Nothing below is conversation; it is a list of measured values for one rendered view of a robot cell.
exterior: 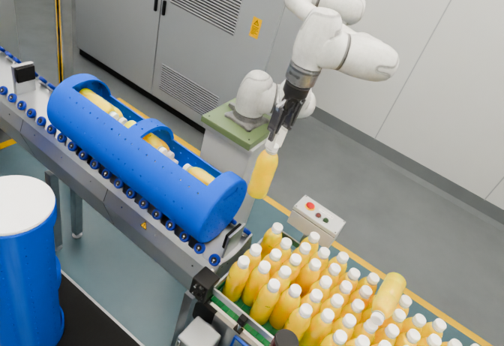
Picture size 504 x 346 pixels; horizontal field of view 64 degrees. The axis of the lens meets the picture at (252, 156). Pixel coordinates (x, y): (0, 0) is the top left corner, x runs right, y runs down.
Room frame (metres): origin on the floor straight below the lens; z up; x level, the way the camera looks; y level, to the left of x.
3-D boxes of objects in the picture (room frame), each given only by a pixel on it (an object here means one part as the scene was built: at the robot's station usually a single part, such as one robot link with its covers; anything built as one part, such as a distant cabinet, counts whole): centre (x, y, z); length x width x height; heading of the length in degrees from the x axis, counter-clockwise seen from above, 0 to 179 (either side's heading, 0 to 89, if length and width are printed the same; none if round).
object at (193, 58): (3.44, 1.00, 0.72); 2.15 x 0.54 x 1.45; 67
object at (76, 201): (1.54, 0.90, 0.31); 0.06 x 0.06 x 0.63; 65
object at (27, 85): (1.59, 1.19, 1.00); 0.10 x 0.04 x 0.15; 155
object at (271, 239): (1.07, -0.17, 1.00); 0.07 x 0.07 x 0.19
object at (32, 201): (0.85, 0.74, 1.03); 0.28 x 0.28 x 0.01
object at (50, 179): (1.41, 0.96, 0.31); 0.06 x 0.06 x 0.63; 65
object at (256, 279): (0.88, -0.16, 1.00); 0.07 x 0.07 x 0.19
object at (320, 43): (1.07, -0.08, 1.82); 0.13 x 0.11 x 0.16; 100
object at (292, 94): (1.06, -0.06, 1.64); 0.08 x 0.07 x 0.09; 148
